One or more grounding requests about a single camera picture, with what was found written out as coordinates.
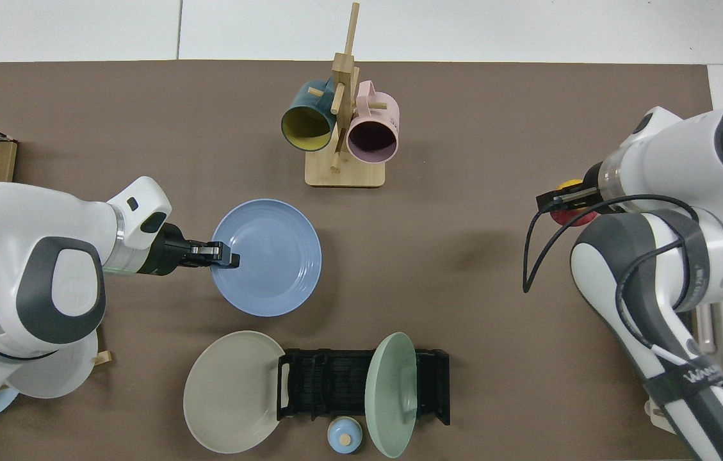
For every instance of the red yellow apple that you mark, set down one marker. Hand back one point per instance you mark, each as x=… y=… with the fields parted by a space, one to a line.
x=576 y=219

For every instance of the wooden plate rack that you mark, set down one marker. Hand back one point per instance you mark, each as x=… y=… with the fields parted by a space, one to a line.
x=103 y=358

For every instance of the beige plate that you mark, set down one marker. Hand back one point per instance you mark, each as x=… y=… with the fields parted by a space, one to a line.
x=233 y=392

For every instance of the pale grey plate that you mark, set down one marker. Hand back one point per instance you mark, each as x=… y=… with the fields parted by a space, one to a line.
x=60 y=378

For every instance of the black dish rack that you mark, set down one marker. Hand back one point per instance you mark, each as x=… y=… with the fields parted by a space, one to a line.
x=335 y=384

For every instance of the green plate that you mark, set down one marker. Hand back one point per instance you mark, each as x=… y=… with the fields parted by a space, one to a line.
x=390 y=397

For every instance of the brown tablecloth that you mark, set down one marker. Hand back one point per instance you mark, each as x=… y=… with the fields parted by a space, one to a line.
x=431 y=269

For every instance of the wooden cup stand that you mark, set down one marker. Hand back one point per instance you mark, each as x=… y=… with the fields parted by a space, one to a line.
x=345 y=173

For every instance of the dark teal cup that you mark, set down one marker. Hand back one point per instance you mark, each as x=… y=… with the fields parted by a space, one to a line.
x=307 y=109

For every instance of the pink cup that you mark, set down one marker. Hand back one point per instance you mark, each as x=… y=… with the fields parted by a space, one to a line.
x=374 y=121

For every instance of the small blue round lid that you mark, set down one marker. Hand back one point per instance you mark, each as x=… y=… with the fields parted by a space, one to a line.
x=343 y=436

